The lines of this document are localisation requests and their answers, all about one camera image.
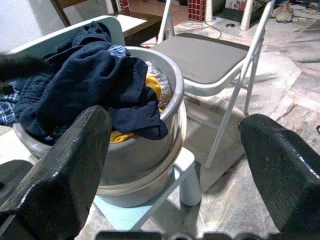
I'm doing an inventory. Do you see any white outer basin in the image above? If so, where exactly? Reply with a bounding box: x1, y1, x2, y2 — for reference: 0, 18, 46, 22
96, 99, 189, 209

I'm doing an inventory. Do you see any grey folding chair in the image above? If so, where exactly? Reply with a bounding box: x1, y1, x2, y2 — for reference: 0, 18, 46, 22
149, 0, 276, 170

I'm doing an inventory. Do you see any yellow garment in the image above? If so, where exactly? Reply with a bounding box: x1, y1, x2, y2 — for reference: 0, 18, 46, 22
109, 74, 164, 144

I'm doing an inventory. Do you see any dark wood side table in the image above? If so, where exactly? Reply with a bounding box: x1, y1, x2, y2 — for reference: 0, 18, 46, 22
49, 0, 164, 48

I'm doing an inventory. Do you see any light blue plastic kids chair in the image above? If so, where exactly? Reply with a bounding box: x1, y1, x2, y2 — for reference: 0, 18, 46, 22
6, 15, 203, 232

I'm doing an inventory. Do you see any red brick pattern box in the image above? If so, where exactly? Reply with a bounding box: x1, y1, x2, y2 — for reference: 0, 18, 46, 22
186, 0, 208, 22

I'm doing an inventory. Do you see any small grey plastic table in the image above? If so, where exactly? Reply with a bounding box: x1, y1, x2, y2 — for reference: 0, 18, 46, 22
204, 0, 255, 32

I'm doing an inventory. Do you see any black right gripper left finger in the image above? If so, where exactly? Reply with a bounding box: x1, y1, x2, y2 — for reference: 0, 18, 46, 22
0, 104, 113, 240

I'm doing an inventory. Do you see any navy blue garment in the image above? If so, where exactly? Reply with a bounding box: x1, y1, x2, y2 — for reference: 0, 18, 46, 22
13, 21, 169, 141

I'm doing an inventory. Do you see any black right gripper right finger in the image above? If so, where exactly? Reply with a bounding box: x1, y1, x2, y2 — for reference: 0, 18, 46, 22
238, 114, 320, 240

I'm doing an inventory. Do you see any grey laundry basin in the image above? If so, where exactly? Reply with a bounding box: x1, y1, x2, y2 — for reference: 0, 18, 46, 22
12, 46, 186, 177

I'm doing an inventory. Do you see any grey plush toy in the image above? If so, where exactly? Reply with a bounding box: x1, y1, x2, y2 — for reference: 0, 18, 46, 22
273, 3, 295, 24

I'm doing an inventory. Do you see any blue plaid cloth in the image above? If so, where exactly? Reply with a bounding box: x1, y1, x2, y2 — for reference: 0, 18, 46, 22
0, 44, 133, 127

